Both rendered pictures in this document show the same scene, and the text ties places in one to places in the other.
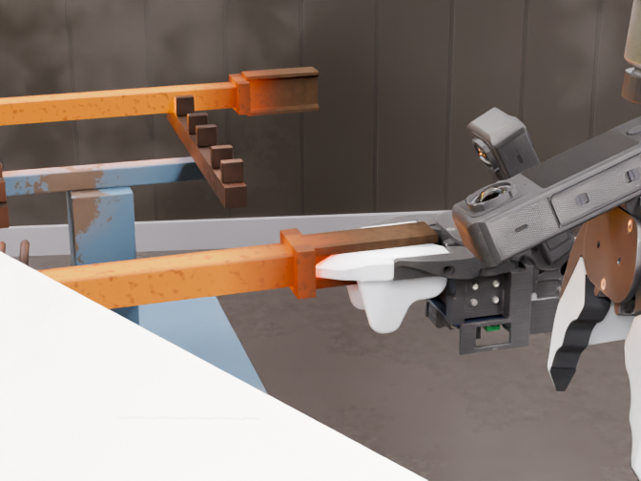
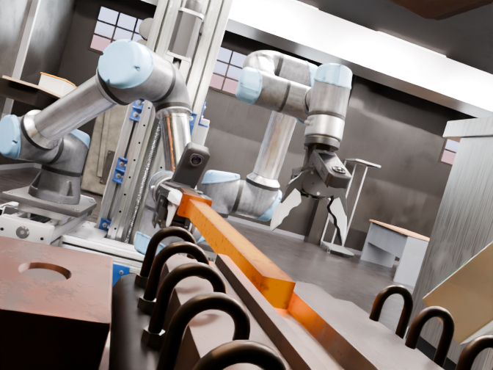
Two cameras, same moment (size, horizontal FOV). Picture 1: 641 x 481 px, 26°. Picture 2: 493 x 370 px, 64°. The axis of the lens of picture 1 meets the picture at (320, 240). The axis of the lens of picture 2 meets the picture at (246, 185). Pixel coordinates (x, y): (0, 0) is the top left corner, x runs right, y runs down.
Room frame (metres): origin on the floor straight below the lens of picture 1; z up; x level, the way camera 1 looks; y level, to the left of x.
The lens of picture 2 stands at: (0.84, 0.62, 1.08)
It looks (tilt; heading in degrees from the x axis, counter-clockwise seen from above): 2 degrees down; 267
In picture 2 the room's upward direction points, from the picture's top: 16 degrees clockwise
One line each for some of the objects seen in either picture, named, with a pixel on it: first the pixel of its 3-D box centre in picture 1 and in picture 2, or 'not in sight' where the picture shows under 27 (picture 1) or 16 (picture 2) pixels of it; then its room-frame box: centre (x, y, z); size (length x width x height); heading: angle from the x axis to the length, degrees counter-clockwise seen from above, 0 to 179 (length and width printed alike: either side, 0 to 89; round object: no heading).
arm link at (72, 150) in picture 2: not in sight; (66, 147); (1.36, -0.66, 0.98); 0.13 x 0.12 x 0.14; 60
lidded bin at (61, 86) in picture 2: not in sight; (56, 86); (3.76, -5.67, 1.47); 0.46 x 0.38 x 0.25; 96
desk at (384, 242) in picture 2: not in sight; (399, 252); (-2.50, -6.38, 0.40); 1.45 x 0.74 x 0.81; 95
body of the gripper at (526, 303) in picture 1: (513, 270); (175, 203); (0.92, -0.14, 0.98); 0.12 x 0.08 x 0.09; 106
